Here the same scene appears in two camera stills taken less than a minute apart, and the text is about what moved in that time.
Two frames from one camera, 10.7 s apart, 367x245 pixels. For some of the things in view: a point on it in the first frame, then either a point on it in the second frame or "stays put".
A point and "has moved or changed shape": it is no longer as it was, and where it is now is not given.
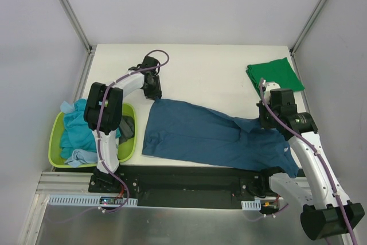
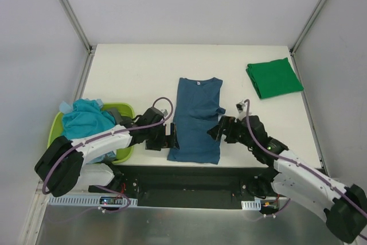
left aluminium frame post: x=90 y=48 stays put
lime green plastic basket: x=127 y=148 stays put
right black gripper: x=265 y=119 → x=226 y=130
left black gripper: x=152 y=92 → x=160 y=137
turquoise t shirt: x=78 y=133 stays put
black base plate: x=182 y=187 stays put
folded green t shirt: x=279 y=72 stays put
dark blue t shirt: x=197 y=133 has moved or changed shape
